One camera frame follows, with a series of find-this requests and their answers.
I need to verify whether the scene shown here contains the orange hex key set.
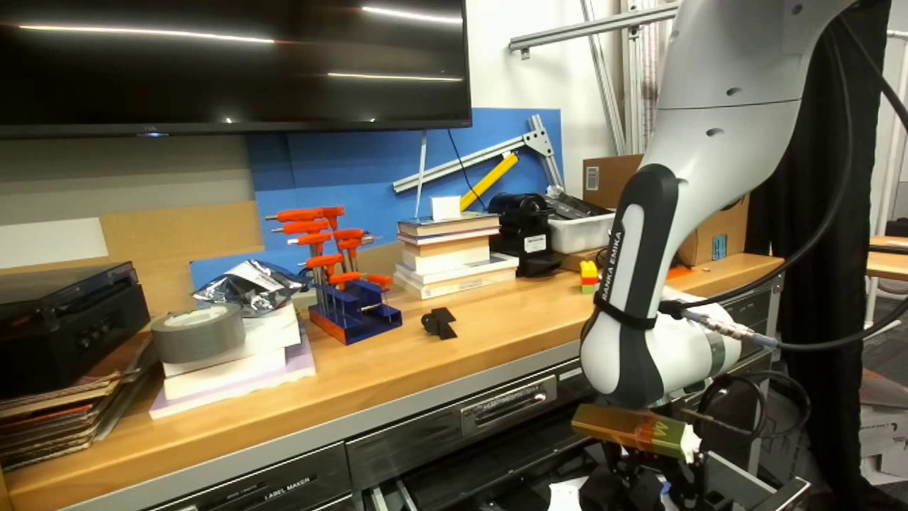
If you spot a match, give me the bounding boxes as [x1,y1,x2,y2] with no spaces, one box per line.
[272,206,402,345]

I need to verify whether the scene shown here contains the yellow level tool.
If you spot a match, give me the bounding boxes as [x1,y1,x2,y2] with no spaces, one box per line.
[459,153,519,214]

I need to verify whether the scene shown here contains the black device box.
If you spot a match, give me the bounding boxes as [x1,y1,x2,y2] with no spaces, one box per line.
[0,262,150,399]

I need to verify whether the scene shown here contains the crumpled silver foil bag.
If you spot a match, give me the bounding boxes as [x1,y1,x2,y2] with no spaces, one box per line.
[192,258,310,318]

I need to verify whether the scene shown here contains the closed cabinet drawers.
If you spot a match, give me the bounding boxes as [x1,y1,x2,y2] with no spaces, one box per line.
[73,281,788,511]

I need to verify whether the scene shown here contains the tall black bracket part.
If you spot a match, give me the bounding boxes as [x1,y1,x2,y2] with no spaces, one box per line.
[419,308,458,342]

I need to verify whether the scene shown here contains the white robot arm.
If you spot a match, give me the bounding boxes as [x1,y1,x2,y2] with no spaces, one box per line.
[583,0,892,511]

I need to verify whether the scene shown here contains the colourful toy brick stack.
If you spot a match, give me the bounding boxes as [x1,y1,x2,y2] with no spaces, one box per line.
[578,262,600,292]

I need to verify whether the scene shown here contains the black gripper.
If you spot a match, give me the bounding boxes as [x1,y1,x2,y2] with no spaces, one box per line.
[578,448,702,511]

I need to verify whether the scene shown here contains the aluminium rail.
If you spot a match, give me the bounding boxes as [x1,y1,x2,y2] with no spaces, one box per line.
[391,115,566,194]

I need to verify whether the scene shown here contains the open grey drawer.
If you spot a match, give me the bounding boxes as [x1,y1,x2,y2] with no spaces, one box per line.
[349,389,810,511]

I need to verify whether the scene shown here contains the wrist camera wood block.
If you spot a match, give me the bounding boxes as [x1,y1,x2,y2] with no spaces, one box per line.
[571,403,702,463]

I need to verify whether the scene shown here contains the stack of books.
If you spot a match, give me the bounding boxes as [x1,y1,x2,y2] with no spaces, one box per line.
[394,214,519,298]

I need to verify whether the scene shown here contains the black curtain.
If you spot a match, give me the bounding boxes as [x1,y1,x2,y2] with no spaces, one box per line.
[750,0,906,511]

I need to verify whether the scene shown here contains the white plastic bin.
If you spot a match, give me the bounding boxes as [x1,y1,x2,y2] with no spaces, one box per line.
[551,214,612,254]

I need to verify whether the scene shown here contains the black wall monitor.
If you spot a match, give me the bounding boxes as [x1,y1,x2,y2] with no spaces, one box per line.
[0,0,471,140]

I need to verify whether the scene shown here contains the white paper stack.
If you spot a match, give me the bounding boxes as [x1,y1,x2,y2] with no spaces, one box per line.
[150,304,314,420]

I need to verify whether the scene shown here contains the grey duct tape roll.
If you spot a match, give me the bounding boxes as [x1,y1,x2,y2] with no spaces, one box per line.
[150,304,244,363]

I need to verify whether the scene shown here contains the cardboard box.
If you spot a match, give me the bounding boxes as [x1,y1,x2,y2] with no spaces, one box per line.
[583,153,750,267]

